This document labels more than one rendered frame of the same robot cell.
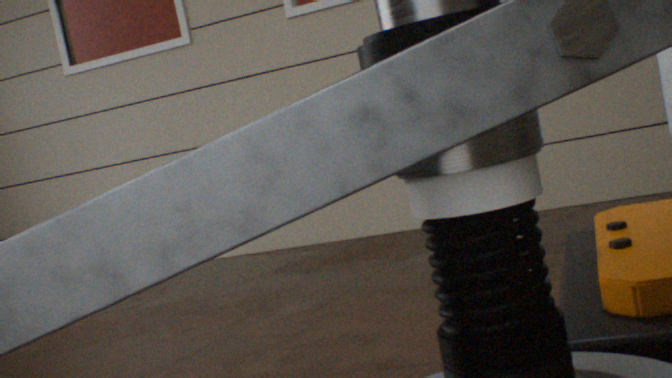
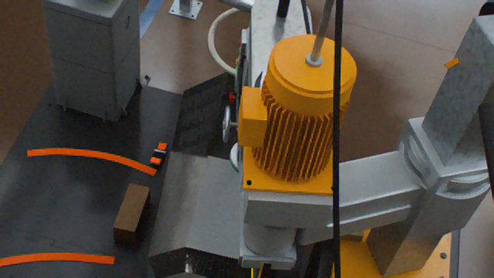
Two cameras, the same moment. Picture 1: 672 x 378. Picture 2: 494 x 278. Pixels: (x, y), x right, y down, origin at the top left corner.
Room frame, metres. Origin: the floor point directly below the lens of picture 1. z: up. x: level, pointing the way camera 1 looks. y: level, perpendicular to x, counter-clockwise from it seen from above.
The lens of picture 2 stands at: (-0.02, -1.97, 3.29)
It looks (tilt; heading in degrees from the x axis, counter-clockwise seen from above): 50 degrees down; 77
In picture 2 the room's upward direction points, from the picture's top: 11 degrees clockwise
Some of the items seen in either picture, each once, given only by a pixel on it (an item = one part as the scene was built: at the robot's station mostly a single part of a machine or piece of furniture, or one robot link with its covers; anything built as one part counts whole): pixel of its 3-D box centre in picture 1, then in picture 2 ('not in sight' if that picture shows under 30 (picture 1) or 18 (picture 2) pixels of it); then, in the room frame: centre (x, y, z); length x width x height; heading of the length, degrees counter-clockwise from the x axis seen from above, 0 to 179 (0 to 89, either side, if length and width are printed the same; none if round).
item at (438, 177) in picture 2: not in sight; (437, 176); (1.01, -0.56, 1.36); 0.35 x 0.35 x 0.41
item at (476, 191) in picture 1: (469, 171); not in sight; (0.43, -0.07, 0.97); 0.07 x 0.07 x 0.04
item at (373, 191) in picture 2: not in sight; (388, 188); (0.82, -0.61, 1.35); 0.74 x 0.34 x 0.25; 15
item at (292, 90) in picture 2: not in sight; (295, 112); (0.37, -0.73, 1.88); 0.31 x 0.28 x 0.40; 176
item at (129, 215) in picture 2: not in sight; (132, 212); (-0.14, 0.11, 0.07); 0.30 x 0.12 x 0.12; 75
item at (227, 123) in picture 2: not in sight; (235, 124); (0.30, -0.18, 1.18); 0.15 x 0.10 x 0.15; 86
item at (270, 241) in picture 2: not in sight; (272, 218); (0.38, -0.73, 1.33); 0.19 x 0.19 x 0.20
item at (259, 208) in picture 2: not in sight; (281, 100); (0.40, -0.42, 1.60); 0.96 x 0.25 x 0.17; 86
